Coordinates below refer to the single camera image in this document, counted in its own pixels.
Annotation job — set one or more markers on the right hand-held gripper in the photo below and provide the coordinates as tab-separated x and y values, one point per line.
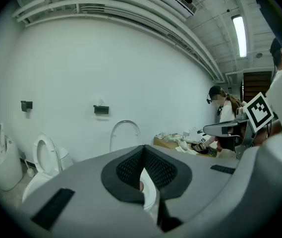
258	113

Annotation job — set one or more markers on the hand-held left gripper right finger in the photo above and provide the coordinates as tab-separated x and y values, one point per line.
165	172

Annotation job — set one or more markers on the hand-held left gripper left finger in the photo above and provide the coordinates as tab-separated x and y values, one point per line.
121	177

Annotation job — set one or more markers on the white plastic toilet lid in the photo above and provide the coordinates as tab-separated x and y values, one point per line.
126	135

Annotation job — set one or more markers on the person's right forearm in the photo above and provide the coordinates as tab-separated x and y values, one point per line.
273	130

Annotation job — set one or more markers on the white ceramic toilet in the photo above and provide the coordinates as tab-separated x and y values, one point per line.
149	192
39	182
4	167

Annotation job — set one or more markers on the large cardboard box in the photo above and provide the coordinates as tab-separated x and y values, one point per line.
163	144

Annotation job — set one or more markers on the clear crumpled plastic wrap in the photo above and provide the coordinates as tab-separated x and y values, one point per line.
174	137

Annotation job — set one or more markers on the white crumpled rag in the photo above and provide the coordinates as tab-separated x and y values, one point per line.
160	135

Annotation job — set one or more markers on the brown wooden door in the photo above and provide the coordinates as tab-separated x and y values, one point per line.
254	85

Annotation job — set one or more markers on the round ceiling sensor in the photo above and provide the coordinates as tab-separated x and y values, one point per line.
259	55

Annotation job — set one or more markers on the long ceiling light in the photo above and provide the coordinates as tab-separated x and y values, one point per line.
240	36

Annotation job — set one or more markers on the white ceiling air vent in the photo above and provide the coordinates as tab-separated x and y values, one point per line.
191	9

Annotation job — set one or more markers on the dark wall tissue holder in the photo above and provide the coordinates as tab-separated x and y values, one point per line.
101	110
26	105

